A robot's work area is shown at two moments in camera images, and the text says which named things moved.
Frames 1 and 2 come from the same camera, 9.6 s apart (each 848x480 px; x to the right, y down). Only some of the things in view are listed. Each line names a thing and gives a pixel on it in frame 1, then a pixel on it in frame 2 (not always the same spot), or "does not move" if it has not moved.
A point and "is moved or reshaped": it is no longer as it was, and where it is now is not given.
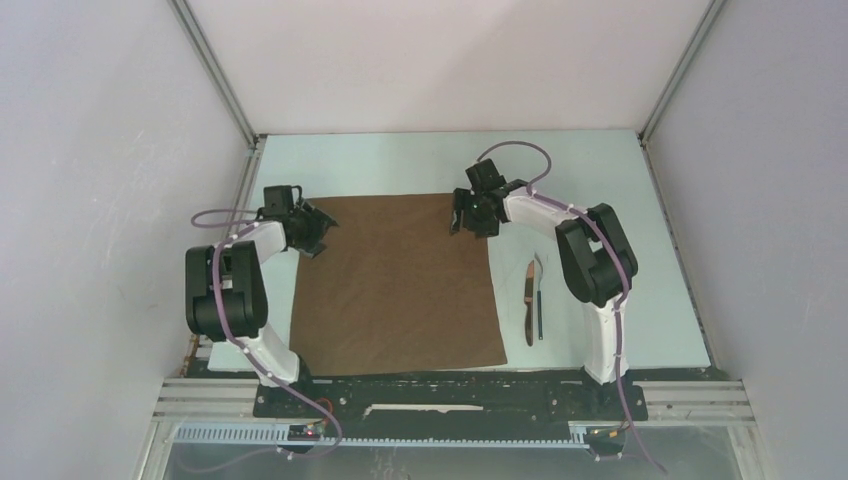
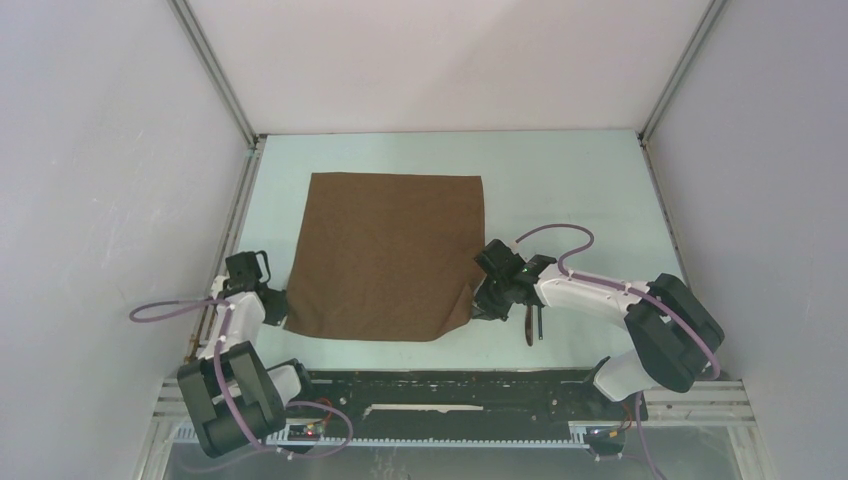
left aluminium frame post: x=214 y=71 does not move
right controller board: x=605 y=435 does not move
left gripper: x=319 y=222 → x=280 y=308
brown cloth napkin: x=397 y=285 is moved or reshaped
